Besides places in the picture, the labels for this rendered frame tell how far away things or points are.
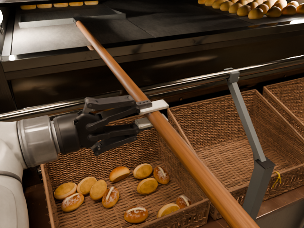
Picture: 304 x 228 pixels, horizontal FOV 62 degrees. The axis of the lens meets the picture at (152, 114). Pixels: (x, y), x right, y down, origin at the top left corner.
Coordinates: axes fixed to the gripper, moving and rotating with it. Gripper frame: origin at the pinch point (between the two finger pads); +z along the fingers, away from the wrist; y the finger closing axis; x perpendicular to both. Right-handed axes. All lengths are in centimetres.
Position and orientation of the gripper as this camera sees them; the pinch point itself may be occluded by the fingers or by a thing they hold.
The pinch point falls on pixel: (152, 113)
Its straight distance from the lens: 56.3
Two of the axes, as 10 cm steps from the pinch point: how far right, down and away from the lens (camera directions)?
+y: 0.0, 8.4, 5.4
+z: 9.1, -2.2, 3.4
